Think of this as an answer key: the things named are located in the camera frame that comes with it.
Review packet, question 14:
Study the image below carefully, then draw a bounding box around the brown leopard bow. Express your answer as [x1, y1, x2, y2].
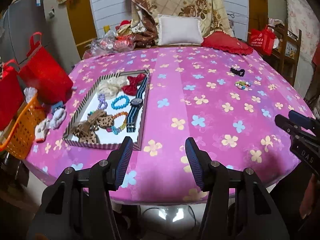
[71, 109, 114, 144]

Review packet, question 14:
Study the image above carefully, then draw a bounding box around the white fuzzy sock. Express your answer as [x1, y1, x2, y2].
[50, 108, 67, 129]

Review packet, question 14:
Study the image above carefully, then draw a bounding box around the orange amber bead bracelet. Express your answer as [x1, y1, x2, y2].
[107, 110, 129, 136]

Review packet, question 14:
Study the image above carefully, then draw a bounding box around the red cushion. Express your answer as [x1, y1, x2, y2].
[201, 31, 253, 55]

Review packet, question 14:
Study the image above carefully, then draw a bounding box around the striped white jewelry tray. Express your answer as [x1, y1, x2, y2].
[62, 70, 150, 150]

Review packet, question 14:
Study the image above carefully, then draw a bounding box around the orange plastic basket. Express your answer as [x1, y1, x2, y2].
[1, 93, 46, 160]

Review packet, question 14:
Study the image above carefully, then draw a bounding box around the black hair scrunchie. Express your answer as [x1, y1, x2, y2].
[230, 68, 245, 77]

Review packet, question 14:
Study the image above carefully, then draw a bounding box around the blue bead bracelet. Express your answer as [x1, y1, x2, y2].
[111, 94, 131, 111]

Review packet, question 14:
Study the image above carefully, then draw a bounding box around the red shopping bag on chair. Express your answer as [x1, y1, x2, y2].
[248, 25, 276, 56]

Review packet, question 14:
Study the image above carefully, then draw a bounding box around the clear plastic bag pile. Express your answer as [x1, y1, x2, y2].
[89, 30, 135, 56]

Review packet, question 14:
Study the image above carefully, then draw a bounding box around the pink floral bed sheet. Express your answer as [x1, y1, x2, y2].
[25, 47, 312, 204]

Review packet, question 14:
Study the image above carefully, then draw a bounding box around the purple bead bracelet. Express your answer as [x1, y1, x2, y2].
[96, 93, 109, 111]

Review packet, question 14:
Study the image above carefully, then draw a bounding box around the wooden chair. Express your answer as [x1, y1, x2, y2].
[268, 20, 302, 86]

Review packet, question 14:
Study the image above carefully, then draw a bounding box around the blue striped wrist watch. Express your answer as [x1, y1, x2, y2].
[126, 76, 148, 133]

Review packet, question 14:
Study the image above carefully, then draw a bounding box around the red satin bow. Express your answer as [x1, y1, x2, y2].
[122, 73, 146, 96]

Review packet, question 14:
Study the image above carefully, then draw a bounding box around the santa plush toy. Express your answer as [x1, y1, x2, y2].
[116, 20, 132, 36]

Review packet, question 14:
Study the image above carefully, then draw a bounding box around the cream dotted scrunchie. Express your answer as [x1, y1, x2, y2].
[97, 76, 129, 99]

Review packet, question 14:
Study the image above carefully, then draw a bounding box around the blue hair claw clip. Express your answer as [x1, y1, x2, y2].
[50, 101, 65, 114]

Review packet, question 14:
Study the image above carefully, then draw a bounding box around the small colourful bead bracelet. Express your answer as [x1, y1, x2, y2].
[234, 80, 252, 91]

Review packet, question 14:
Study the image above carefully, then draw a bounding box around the grey refrigerator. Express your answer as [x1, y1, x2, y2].
[1, 0, 80, 74]

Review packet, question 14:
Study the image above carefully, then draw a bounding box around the white small pillow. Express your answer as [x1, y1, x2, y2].
[158, 15, 203, 46]

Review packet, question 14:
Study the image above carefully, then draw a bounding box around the beige floral quilt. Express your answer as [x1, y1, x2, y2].
[131, 0, 233, 47]

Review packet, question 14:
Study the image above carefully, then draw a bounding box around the large red gift bag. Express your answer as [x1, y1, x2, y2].
[18, 32, 73, 105]

